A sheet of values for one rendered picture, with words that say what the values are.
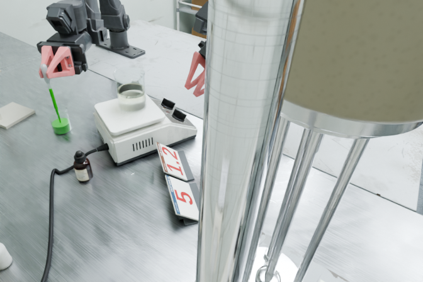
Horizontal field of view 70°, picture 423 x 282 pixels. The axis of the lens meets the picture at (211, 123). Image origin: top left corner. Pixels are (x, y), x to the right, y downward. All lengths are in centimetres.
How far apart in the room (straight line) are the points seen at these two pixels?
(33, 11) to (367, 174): 194
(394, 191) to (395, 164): 9
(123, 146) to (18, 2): 158
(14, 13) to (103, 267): 176
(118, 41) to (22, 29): 106
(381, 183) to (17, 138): 80
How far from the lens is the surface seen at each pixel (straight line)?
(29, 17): 215
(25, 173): 71
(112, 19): 110
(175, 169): 62
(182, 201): 55
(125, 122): 63
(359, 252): 60
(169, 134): 67
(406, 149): 87
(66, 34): 82
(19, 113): 89
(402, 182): 77
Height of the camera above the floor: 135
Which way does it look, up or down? 36 degrees down
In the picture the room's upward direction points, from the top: 4 degrees clockwise
